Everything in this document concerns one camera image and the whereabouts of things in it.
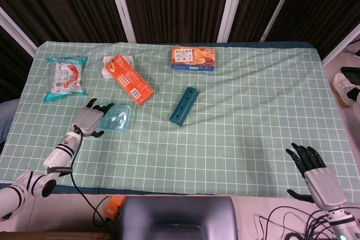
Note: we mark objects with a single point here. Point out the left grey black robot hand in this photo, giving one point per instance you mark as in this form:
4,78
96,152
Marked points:
88,122

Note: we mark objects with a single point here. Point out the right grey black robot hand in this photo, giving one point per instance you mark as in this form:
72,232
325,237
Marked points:
324,186

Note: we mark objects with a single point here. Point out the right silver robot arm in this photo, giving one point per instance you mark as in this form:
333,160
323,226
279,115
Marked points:
341,223

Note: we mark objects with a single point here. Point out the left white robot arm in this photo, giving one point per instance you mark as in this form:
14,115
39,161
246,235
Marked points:
57,155

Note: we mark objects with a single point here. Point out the orange carton box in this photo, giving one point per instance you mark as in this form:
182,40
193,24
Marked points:
129,79

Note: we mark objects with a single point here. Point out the small white box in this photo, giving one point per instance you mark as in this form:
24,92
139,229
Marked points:
106,59

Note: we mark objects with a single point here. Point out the blue orange cookie box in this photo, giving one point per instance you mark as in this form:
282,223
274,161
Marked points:
194,57

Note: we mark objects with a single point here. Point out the teal clear snack bag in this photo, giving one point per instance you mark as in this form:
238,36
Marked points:
66,78

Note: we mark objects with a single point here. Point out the person leg in blue jeans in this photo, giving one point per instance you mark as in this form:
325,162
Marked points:
7,119

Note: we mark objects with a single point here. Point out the orange device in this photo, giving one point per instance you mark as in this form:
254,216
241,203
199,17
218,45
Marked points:
114,207

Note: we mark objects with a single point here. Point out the dark teal rounded holder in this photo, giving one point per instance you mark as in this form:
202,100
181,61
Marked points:
182,108

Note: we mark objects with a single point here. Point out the white grey knit sneaker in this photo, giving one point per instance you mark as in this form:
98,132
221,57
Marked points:
341,88

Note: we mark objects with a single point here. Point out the green checked tablecloth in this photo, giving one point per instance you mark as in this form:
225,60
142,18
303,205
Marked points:
225,138

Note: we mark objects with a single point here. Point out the person leg in black trousers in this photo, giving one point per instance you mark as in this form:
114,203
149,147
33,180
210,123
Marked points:
351,70

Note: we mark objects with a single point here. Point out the white partition post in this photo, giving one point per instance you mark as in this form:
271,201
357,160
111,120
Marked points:
121,4
281,4
340,44
17,35
232,4

